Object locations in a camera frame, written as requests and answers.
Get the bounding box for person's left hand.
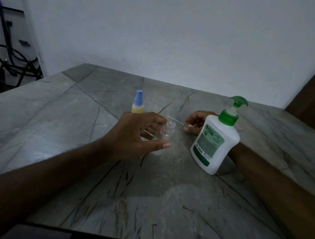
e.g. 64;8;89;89
101;111;171;163

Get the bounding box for person's right hand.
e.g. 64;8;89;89
183;111;220;136

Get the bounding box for white spray cap with tube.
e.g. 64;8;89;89
167;115;197;128

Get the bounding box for large white bottle green pump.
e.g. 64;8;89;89
190;95;248;176

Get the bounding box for small clear bottle white cap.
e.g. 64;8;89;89
147;121;177;148

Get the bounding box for blue spray cap with tube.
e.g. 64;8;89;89
134;90;144;107

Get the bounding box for person's left forearm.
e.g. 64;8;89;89
0;138;110;237

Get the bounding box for person's right forearm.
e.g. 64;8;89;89
227;142;315;239

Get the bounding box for brown wooden door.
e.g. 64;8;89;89
284;74;315;129

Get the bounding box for black coiled hose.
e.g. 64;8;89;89
0;44;43;87

